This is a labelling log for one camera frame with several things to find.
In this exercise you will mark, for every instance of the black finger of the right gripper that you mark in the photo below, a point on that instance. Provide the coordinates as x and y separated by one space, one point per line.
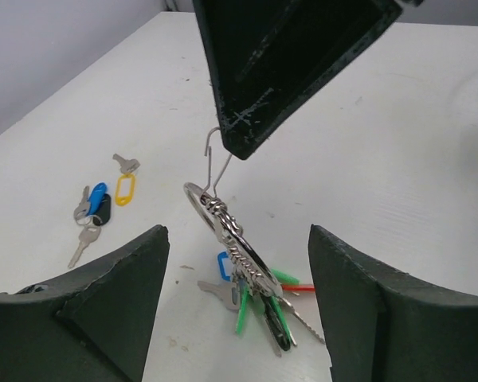
267 58

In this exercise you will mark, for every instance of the keyring with tagged keys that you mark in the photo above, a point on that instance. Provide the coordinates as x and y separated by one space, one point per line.
259 285

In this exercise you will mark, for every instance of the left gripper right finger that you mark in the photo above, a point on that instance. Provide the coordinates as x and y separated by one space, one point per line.
382 324

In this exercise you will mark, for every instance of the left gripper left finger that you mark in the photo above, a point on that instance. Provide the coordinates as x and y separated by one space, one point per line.
93 323

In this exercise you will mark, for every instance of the black tagged key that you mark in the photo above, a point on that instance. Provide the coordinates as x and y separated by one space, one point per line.
92 228

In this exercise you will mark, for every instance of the yellow tagged key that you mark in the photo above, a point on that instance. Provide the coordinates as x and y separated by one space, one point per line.
125 186

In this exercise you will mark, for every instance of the blue tagged key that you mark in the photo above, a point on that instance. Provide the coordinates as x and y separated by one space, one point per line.
90 202
227 291

